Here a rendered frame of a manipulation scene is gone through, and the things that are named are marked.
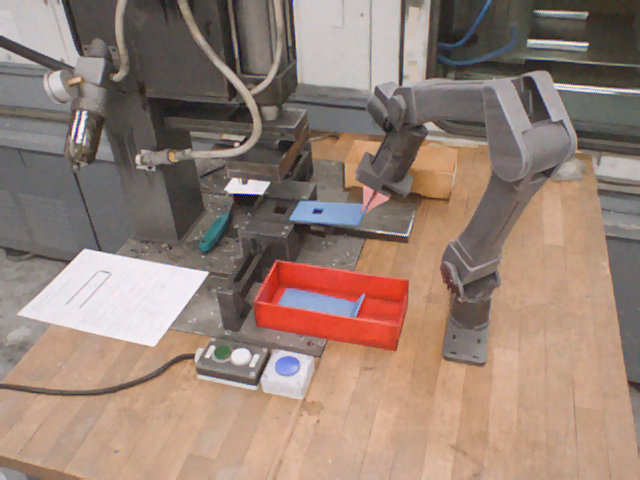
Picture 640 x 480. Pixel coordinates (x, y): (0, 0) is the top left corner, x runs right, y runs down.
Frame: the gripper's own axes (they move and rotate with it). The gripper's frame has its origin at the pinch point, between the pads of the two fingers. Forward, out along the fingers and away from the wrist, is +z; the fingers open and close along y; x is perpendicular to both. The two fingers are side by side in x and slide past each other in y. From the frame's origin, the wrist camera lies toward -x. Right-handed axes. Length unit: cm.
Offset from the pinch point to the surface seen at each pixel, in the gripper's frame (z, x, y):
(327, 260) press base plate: 13.5, 2.9, 1.5
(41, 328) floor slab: 151, -39, 86
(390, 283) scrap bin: 3.2, 12.6, -9.7
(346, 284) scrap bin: 8.3, 12.6, -3.1
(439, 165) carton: 3.2, -36.0, -12.8
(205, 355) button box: 16.3, 35.0, 12.9
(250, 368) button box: 12.9, 35.8, 5.5
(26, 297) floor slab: 159, -54, 104
